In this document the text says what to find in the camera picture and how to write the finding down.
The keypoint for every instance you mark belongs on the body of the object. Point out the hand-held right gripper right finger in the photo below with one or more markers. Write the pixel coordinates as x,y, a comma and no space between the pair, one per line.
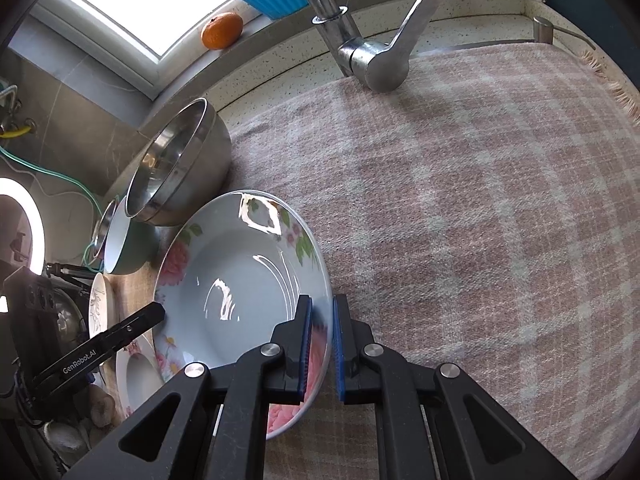
340,350

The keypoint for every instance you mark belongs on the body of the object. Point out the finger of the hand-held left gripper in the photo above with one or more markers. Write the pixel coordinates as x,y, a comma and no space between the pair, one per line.
140,322

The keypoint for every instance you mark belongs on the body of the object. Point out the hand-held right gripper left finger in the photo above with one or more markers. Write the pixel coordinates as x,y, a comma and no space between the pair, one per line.
305,350

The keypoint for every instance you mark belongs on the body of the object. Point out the large floral plate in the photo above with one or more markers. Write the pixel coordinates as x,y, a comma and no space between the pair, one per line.
240,280

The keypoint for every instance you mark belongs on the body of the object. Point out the large steel bowl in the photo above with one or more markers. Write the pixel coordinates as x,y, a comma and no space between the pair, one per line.
170,160

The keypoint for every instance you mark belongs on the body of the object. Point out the white plate with dark print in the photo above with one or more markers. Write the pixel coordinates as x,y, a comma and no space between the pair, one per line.
100,305

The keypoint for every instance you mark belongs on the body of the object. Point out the small white floral plate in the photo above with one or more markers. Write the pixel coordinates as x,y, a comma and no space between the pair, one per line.
135,375

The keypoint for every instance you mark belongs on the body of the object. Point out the glass pot lid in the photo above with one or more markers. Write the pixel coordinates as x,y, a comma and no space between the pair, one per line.
67,317

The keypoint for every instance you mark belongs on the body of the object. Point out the beige lumpy root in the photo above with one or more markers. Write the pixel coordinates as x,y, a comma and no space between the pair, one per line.
100,405

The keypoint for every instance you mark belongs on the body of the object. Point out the black device with knobs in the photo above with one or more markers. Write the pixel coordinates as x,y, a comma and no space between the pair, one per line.
35,300

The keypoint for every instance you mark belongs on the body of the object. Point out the pale green ceramic bowl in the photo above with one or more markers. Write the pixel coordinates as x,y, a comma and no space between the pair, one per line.
127,245

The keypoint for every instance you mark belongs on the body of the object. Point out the small steel bowl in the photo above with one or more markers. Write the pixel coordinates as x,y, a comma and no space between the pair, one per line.
101,225

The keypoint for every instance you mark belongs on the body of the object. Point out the black phone clamp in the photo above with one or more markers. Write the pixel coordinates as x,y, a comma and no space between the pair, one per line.
20,247

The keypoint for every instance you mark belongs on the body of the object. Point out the pink plaid cloth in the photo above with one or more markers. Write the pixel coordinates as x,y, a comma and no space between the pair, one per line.
475,210

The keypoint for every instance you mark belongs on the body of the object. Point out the chrome faucet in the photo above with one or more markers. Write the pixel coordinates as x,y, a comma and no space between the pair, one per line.
370,55

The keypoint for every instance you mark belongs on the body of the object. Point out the orange fruit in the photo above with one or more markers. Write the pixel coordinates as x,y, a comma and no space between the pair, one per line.
222,31

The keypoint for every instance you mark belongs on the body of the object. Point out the steel sink knob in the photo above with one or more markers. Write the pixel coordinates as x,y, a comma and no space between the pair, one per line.
542,27

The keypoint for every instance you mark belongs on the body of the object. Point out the white window frame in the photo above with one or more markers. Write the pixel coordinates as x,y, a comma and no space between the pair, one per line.
140,0

